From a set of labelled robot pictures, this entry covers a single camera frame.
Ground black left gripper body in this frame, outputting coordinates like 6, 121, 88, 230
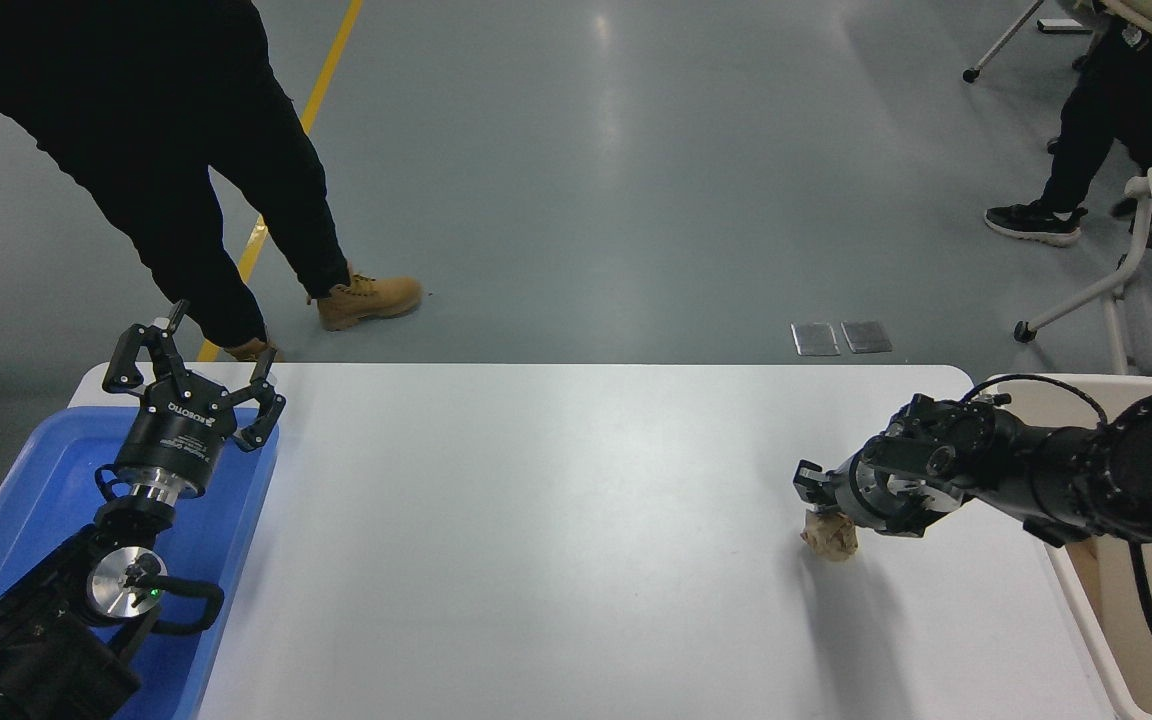
117, 372, 239, 498

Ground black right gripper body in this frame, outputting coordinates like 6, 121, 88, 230
833, 450, 965, 539

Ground tan paper ball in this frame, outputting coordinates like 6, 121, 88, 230
800, 510, 860, 563

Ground blue plastic tray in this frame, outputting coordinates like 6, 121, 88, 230
0, 405, 280, 720

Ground silver floor plate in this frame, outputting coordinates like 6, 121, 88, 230
841, 320, 893, 355
792, 322, 841, 357

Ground standing person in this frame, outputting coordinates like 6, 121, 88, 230
0, 0, 424, 363

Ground white chair with armrest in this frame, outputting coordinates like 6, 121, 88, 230
1014, 167, 1152, 376

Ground seated person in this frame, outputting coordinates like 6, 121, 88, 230
984, 0, 1152, 248

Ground white swivel chair with casters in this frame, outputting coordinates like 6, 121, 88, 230
962, 0, 1152, 126

